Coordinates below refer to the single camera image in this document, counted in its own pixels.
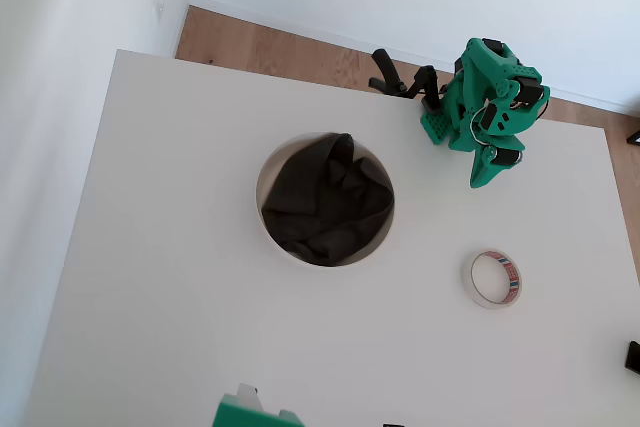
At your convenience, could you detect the black clamp with bent lever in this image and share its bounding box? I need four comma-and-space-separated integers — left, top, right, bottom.
405, 65, 445, 114

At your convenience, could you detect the black clamp with long handle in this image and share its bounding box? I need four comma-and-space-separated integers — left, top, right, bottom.
368, 48, 409, 97

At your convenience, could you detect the black cloth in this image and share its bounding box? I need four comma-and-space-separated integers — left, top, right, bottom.
260, 132, 395, 267

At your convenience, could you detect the white masking tape roll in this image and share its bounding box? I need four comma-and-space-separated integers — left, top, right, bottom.
459, 248, 523, 310

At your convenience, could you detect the thin arm cable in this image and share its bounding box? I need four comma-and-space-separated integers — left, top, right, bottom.
467, 105, 495, 148

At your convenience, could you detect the green printed block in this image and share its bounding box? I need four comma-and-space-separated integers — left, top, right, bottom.
212, 393, 306, 427

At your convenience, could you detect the white plastic part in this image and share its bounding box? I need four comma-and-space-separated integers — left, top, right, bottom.
234, 383, 264, 413

